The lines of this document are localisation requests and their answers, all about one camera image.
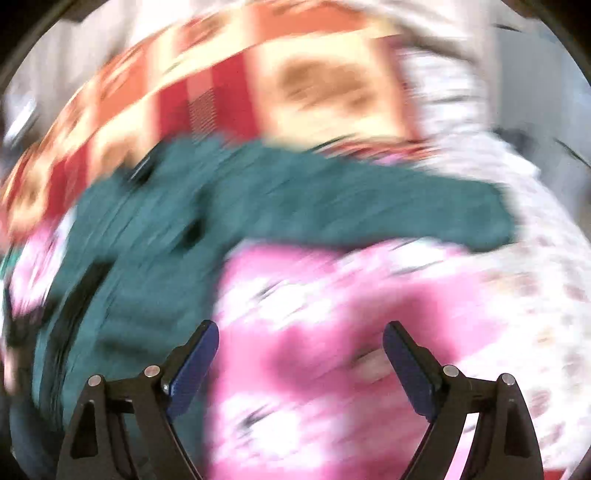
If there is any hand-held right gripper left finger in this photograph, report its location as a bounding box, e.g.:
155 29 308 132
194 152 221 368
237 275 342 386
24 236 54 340
55 319 221 480

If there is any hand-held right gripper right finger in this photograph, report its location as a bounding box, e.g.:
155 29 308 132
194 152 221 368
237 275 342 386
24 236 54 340
382 320 546 480

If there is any green quilted jacket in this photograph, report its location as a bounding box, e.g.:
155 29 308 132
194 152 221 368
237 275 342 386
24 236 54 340
2 136 518 480

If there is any pink penguin printed blanket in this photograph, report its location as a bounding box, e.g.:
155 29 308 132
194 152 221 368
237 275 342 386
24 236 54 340
4 217 509 480

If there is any white floral bedsheet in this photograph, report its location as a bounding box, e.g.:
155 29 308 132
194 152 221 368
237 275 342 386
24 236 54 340
397 46 591 472

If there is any red rose printed quilt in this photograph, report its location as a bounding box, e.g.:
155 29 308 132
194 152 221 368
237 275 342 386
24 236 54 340
0 2 430 245

